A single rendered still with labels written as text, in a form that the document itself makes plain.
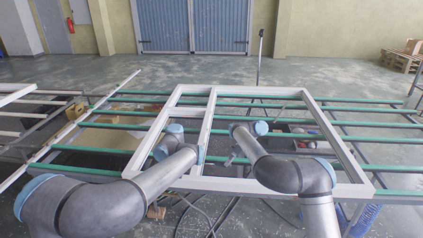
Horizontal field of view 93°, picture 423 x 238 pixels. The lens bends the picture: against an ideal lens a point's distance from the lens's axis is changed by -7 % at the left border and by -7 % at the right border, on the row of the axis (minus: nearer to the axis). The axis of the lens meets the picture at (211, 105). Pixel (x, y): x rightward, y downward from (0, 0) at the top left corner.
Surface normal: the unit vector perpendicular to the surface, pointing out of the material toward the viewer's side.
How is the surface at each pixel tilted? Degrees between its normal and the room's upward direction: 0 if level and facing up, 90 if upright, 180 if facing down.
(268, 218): 0
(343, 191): 90
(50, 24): 90
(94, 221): 61
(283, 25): 90
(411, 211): 0
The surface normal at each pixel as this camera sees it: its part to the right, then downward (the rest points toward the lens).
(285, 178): -0.39, -0.25
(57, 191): -0.05, -0.81
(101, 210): 0.44, -0.42
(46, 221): -0.24, 0.10
